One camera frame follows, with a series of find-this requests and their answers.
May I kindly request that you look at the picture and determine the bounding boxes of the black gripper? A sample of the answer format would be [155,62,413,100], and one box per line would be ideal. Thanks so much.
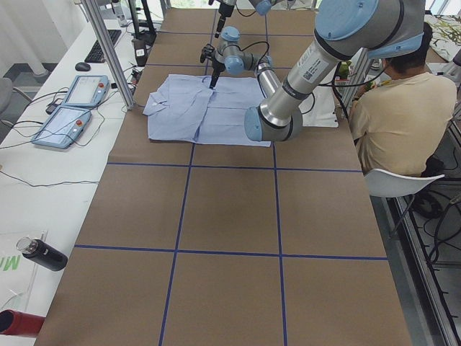
[215,2,231,38]
[209,60,223,89]

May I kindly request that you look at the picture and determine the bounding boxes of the white plastic chair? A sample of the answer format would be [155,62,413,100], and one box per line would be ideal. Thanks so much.
[362,168,446,239]

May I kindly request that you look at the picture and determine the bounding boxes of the light blue striped shirt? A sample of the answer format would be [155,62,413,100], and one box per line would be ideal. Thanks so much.
[143,74,270,147]

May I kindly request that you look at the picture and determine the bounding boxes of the lower blue teach pendant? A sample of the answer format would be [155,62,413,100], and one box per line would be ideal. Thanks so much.
[32,106,91,149]

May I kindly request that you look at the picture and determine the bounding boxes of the black computer mouse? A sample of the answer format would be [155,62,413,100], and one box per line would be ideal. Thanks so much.
[75,62,91,72]

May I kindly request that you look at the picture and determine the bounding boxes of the red cylinder bottle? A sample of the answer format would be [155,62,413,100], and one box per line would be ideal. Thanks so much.
[1,309,45,337]

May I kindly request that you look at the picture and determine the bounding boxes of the black water bottle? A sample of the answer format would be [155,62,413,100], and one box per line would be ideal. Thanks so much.
[16,237,68,271]

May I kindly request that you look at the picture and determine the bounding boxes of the white paper green print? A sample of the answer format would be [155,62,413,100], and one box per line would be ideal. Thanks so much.
[1,229,49,316]

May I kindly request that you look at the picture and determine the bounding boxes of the aluminium frame post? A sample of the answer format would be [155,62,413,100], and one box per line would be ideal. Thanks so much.
[81,0,135,110]

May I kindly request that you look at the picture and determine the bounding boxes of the blue teach pendant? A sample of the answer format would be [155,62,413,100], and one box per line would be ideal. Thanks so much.
[61,75,110,108]
[32,106,91,149]

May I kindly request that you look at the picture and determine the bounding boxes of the upper blue teach pendant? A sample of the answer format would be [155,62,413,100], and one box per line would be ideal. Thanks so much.
[61,75,110,108]

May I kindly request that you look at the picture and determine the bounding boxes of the black keyboard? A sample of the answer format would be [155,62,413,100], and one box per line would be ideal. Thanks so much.
[84,29,122,64]

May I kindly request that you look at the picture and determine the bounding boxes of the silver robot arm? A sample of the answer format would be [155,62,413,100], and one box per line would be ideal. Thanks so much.
[206,0,295,38]
[200,0,425,142]

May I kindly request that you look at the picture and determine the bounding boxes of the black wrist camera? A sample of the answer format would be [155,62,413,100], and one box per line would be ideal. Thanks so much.
[200,44,215,63]

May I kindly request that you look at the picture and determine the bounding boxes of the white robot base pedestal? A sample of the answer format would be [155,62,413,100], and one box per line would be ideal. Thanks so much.
[299,86,339,128]

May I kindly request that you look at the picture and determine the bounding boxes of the person in beige shirt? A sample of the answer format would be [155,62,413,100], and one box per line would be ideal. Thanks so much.
[349,23,457,177]

